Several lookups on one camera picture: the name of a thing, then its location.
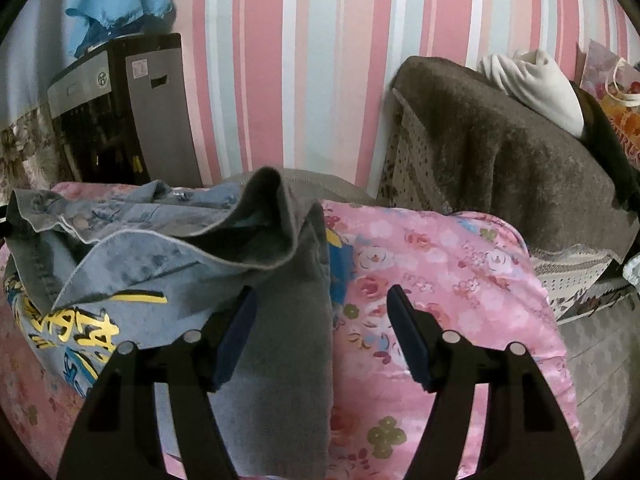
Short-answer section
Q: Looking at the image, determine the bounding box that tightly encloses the blue denim jacket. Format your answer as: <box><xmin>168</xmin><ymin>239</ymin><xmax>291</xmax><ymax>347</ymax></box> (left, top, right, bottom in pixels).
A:
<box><xmin>4</xmin><ymin>168</ymin><xmax>333</xmax><ymax>479</ymax></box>

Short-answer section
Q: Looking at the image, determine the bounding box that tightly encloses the pink floral bed quilt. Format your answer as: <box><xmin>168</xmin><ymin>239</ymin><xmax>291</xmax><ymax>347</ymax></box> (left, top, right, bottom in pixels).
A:
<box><xmin>1</xmin><ymin>200</ymin><xmax>579</xmax><ymax>479</ymax></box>

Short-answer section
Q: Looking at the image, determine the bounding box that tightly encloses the dark grey fuzzy blanket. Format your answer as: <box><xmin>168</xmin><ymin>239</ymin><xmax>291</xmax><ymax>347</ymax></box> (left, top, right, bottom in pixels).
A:
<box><xmin>378</xmin><ymin>56</ymin><xmax>639</xmax><ymax>317</ymax></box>

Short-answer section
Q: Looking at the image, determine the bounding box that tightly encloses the grey bed headboard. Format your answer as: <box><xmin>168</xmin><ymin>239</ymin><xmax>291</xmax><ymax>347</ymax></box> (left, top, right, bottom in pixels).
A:
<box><xmin>221</xmin><ymin>168</ymin><xmax>378</xmax><ymax>206</ymax></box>

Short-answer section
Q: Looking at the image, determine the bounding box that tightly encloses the grey air cooler appliance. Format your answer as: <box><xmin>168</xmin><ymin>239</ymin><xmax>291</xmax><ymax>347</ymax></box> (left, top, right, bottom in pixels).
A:
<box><xmin>47</xmin><ymin>32</ymin><xmax>203</xmax><ymax>188</ymax></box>

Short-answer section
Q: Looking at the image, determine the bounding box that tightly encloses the white cloth bundle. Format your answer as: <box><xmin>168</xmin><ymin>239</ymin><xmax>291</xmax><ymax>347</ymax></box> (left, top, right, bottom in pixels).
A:
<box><xmin>477</xmin><ymin>49</ymin><xmax>585</xmax><ymax>140</ymax></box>

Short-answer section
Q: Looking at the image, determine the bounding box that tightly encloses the colourful gift bag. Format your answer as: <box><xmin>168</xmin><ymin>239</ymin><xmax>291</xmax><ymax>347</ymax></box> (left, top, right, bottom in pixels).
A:
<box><xmin>579</xmin><ymin>40</ymin><xmax>640</xmax><ymax>170</ymax></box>

